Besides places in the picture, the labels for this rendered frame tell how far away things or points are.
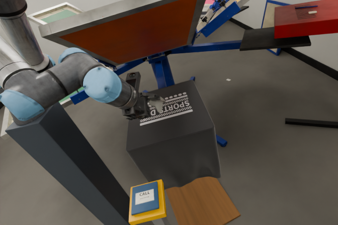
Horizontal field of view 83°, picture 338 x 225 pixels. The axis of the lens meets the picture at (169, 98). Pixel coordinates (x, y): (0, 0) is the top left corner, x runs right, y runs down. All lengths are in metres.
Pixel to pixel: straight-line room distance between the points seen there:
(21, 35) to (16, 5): 0.12
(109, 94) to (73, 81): 0.11
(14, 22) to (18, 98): 0.41
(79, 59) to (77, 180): 0.91
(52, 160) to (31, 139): 0.17
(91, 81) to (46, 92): 0.10
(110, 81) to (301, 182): 1.73
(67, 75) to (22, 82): 0.09
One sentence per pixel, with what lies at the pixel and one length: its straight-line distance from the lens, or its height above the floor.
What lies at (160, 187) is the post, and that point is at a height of 0.95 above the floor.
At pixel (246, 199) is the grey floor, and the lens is 1.79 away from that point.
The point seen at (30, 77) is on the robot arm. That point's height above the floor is 1.49.
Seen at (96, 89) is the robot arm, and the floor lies 1.44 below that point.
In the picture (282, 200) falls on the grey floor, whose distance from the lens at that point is 1.82.
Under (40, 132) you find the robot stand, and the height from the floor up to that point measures 1.15.
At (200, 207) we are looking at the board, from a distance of 1.76.
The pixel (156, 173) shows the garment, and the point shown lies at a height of 0.72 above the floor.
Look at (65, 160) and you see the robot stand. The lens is 1.18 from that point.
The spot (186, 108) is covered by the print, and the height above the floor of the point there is 0.95.
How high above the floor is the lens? 1.61
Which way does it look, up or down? 34 degrees down
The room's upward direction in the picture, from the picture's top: 18 degrees counter-clockwise
